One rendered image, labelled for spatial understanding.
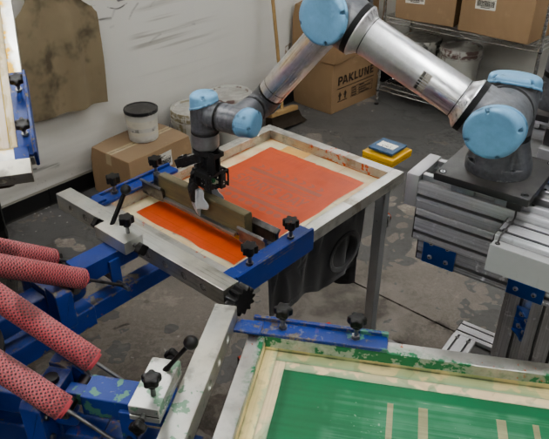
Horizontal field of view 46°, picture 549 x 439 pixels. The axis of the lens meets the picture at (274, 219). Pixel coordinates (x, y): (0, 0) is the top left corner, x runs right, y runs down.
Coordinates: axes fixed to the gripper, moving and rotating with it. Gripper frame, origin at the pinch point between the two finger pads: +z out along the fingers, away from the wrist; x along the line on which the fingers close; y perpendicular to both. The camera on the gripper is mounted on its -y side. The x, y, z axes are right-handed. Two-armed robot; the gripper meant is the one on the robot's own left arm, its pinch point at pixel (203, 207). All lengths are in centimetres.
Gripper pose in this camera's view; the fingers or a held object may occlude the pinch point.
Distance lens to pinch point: 186.8
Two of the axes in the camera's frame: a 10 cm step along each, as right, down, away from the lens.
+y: 7.5, 3.6, -5.5
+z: -0.1, 8.5, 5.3
